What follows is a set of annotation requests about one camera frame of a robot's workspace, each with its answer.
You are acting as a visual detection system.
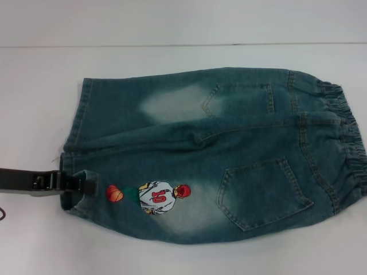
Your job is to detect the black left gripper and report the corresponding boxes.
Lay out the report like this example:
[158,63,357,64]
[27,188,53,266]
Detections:
[0,167,98,199]

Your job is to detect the blue denim shorts with print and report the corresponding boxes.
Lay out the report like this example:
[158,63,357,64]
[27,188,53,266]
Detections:
[50,66,367,248]

